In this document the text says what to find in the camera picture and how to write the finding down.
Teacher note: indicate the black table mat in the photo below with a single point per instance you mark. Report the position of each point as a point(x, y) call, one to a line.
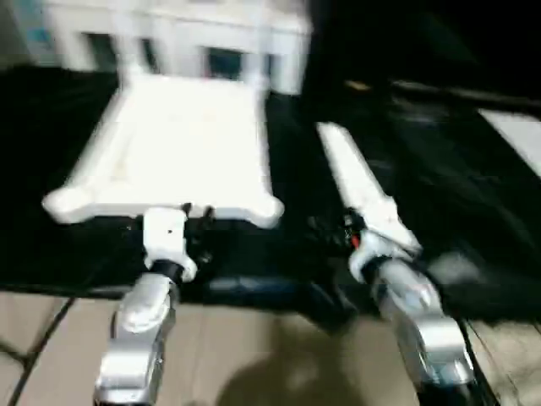
point(444, 190)

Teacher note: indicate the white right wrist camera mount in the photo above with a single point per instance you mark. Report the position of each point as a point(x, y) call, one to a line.
point(380, 245)

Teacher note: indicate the white glass-door cabinet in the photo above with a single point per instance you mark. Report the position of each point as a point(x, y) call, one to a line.
point(177, 29)

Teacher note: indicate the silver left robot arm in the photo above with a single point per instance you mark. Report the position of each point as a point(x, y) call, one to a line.
point(139, 321)

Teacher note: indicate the white plastic table top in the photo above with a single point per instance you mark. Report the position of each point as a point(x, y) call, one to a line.
point(181, 144)

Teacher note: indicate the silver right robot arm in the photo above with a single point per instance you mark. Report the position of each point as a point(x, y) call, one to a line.
point(422, 313)

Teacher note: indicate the blue white pole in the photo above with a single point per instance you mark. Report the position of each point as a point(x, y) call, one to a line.
point(40, 25)

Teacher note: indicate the long black pole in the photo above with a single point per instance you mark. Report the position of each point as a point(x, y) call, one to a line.
point(465, 93)

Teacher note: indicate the black fabric covered furniture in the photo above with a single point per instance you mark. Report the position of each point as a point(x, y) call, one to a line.
point(422, 38)

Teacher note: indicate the white flat board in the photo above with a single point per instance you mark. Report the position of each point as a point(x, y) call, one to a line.
point(515, 135)

